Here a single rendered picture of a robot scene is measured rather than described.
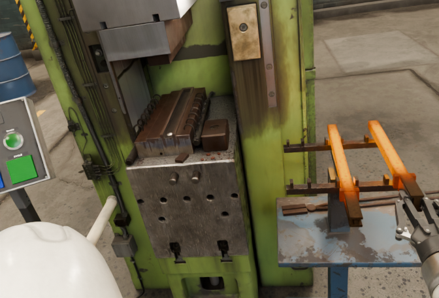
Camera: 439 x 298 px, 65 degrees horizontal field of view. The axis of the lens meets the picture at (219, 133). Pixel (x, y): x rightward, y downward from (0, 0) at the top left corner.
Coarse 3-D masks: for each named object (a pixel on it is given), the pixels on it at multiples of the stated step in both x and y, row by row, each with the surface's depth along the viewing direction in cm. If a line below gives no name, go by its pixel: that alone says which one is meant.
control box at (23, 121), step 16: (0, 112) 109; (16, 112) 110; (32, 112) 113; (0, 128) 108; (16, 128) 109; (32, 128) 110; (0, 144) 108; (32, 144) 110; (0, 160) 108; (48, 160) 115; (48, 176) 110; (0, 192) 107
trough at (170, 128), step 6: (186, 90) 151; (180, 96) 145; (186, 96) 147; (180, 102) 142; (174, 108) 134; (180, 108) 137; (174, 114) 133; (174, 120) 128; (168, 126) 123; (174, 126) 124; (168, 132) 120
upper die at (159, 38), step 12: (144, 24) 98; (156, 24) 98; (168, 24) 102; (180, 24) 117; (108, 36) 101; (120, 36) 101; (132, 36) 100; (144, 36) 100; (156, 36) 100; (168, 36) 101; (180, 36) 116; (108, 48) 103; (120, 48) 103; (132, 48) 102; (144, 48) 102; (156, 48) 102; (168, 48) 101; (108, 60) 105
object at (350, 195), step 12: (336, 132) 110; (336, 144) 104; (336, 156) 99; (336, 168) 97; (348, 168) 93; (348, 180) 89; (348, 192) 84; (348, 204) 81; (348, 216) 81; (360, 216) 77
